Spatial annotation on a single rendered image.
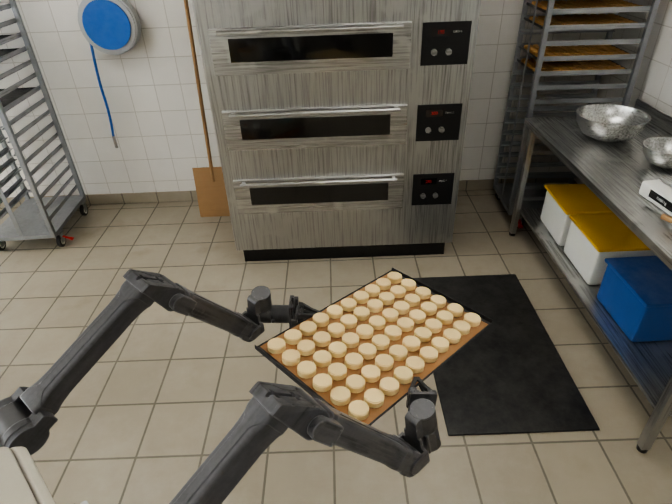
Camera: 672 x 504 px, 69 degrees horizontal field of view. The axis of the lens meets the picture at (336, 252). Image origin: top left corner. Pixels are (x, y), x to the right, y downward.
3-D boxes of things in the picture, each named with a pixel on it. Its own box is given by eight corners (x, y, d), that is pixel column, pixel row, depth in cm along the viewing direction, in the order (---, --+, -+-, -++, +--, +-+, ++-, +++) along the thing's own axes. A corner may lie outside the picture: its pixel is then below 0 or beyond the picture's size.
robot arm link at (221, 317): (139, 289, 113) (167, 312, 108) (154, 269, 114) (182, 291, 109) (233, 329, 151) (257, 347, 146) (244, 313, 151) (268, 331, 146)
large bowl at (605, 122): (559, 127, 303) (564, 104, 295) (621, 125, 303) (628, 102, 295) (587, 152, 271) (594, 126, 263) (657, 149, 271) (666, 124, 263)
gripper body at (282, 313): (297, 320, 156) (274, 319, 156) (296, 294, 150) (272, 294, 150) (295, 333, 150) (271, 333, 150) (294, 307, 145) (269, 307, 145)
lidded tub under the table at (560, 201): (536, 218, 340) (544, 184, 325) (603, 216, 338) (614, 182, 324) (556, 248, 308) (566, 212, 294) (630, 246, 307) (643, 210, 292)
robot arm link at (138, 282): (134, 251, 106) (162, 272, 102) (167, 278, 118) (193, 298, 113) (-27, 425, 95) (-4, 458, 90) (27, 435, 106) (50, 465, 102)
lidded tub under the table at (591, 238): (559, 250, 306) (569, 214, 291) (632, 247, 306) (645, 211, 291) (586, 287, 274) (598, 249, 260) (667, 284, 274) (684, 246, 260)
